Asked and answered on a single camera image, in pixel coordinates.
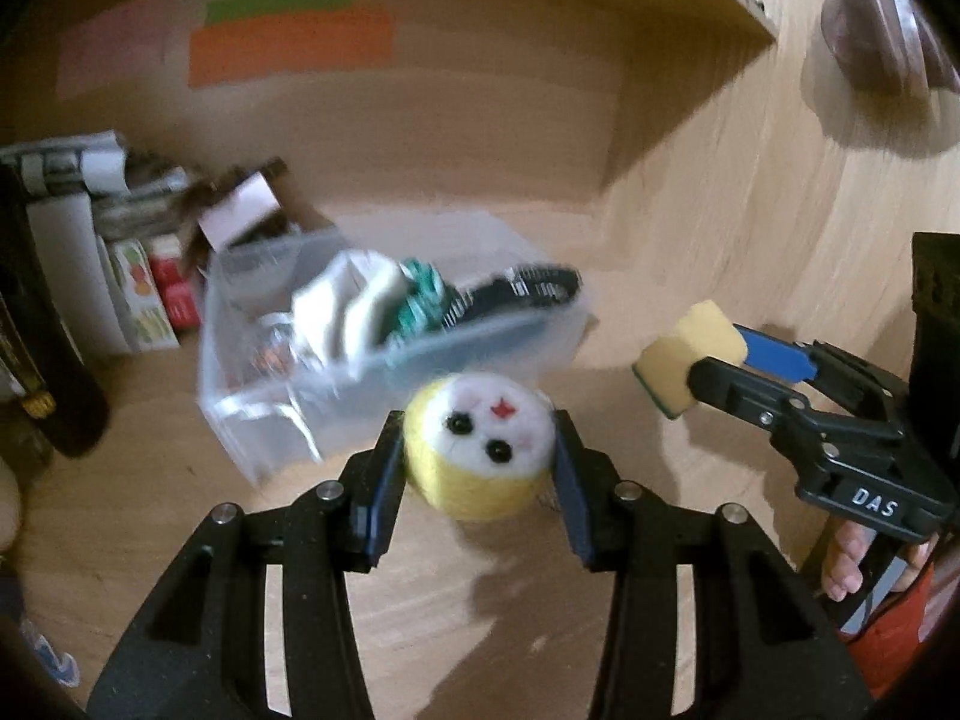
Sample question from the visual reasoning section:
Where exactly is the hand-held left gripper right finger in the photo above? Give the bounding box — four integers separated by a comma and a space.
553, 410, 875, 720

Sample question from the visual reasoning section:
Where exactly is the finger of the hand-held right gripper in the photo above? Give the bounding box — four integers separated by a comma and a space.
733, 324, 912, 421
688, 357, 905, 458

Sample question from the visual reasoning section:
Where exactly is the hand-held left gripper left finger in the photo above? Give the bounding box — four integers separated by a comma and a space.
88, 410, 407, 720

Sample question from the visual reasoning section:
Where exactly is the yellow green sponge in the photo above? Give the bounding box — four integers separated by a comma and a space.
631, 300, 749, 421

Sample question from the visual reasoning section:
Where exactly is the yellow white plush ball toy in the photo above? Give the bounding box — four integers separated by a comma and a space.
402, 372, 557, 523

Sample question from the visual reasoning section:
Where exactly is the clear plastic storage bin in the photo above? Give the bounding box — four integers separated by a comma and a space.
196, 211, 593, 487

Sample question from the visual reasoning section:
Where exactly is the person's right hand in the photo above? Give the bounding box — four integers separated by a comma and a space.
820, 521, 937, 602

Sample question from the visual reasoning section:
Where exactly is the white folded cloth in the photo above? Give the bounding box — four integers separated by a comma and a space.
291, 251, 407, 368

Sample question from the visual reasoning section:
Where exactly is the orange sleeve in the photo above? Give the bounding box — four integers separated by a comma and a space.
838, 562, 938, 700

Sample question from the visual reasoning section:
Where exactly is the green patterned cloth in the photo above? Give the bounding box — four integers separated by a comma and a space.
386, 259, 451, 342

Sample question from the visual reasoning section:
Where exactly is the black comb brush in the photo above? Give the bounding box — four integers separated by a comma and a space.
442, 262, 583, 331

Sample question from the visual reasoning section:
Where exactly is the red carton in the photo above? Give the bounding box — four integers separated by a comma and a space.
147, 234, 202, 331

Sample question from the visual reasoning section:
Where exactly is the open cardboard box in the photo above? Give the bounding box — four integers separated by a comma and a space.
180, 157, 338, 278

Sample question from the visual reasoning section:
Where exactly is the fruit print carton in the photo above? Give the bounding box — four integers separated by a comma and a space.
109, 240, 181, 352

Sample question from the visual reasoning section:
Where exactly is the dark round lamp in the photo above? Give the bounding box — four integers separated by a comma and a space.
799, 0, 960, 158

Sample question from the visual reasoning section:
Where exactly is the black bottle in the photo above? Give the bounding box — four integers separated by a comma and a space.
0, 161, 112, 460

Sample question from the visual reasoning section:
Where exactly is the stack of books and papers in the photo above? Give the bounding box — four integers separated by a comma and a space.
0, 130, 197, 357

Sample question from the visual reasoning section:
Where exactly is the orange paper sheet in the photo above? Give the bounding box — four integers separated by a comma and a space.
187, 9, 395, 89

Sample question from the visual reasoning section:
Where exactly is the green paper sheet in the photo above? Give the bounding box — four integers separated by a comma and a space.
205, 0, 355, 25

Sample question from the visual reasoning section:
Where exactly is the pink paper sheet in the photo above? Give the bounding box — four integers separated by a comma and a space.
57, 4, 193, 100

